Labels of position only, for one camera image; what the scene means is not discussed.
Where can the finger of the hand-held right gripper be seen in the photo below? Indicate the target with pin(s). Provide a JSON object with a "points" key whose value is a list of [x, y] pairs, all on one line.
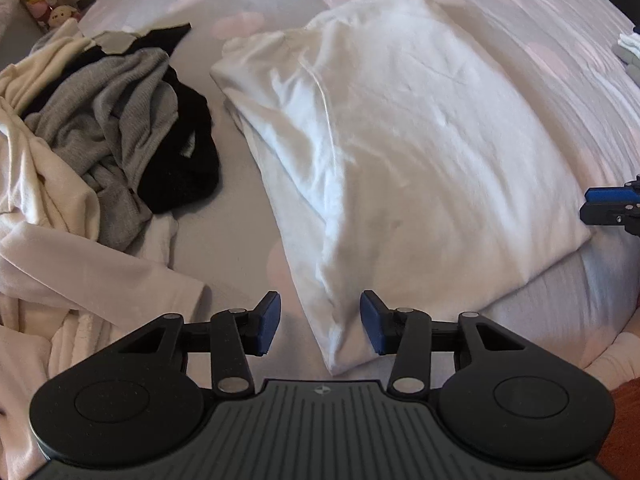
{"points": [[607, 195]]}

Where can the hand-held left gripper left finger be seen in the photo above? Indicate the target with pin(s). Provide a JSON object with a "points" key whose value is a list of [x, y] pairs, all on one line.
{"points": [[267, 322]]}

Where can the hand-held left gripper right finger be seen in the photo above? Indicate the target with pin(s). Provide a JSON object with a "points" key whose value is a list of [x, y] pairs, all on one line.
{"points": [[372, 322]]}

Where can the white t-shirt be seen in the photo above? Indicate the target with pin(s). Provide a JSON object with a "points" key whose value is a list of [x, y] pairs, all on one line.
{"points": [[400, 135]]}

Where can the grey folded garment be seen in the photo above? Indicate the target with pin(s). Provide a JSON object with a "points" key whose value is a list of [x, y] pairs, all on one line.
{"points": [[630, 55]]}

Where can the white folded garment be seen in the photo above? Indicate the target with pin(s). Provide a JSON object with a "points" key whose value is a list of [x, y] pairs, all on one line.
{"points": [[631, 39]]}

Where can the pale fleece blanket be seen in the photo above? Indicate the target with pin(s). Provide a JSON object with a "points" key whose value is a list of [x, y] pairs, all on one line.
{"points": [[617, 357]]}

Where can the black garment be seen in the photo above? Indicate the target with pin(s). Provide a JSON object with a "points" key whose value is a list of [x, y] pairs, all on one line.
{"points": [[185, 170]]}

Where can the pale pink garment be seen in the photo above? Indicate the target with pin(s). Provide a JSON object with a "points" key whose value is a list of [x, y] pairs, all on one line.
{"points": [[100, 270]]}

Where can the polka dot bed sheet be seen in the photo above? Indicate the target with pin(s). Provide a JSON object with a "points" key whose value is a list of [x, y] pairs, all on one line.
{"points": [[550, 20]]}

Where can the grey knit garment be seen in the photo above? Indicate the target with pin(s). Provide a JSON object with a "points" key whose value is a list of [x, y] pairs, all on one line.
{"points": [[125, 90]]}

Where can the small grey cloth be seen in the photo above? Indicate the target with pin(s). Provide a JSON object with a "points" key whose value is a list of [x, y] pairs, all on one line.
{"points": [[117, 41]]}

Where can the cream garment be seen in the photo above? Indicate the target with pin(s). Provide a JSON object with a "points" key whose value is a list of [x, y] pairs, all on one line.
{"points": [[30, 85]]}

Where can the polka dot pillow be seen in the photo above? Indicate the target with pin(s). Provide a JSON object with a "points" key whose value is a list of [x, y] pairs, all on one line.
{"points": [[7, 5]]}

